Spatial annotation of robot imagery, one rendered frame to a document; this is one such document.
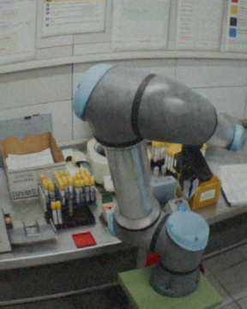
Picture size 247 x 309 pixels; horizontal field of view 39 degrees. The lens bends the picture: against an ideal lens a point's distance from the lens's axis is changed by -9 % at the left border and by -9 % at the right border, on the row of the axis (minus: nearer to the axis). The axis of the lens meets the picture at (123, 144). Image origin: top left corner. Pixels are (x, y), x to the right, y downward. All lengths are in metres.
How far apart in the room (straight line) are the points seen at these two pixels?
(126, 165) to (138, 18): 1.04
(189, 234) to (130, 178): 0.22
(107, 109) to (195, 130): 0.15
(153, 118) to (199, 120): 0.08
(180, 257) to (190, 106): 0.44
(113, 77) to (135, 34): 1.07
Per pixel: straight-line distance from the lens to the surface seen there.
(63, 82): 1.66
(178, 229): 0.91
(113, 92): 0.64
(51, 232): 1.23
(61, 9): 1.59
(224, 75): 2.05
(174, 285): 1.00
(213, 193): 1.45
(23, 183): 1.42
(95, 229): 1.30
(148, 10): 1.71
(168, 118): 0.61
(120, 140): 0.69
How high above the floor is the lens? 1.70
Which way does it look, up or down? 26 degrees down
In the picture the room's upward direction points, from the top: 2 degrees clockwise
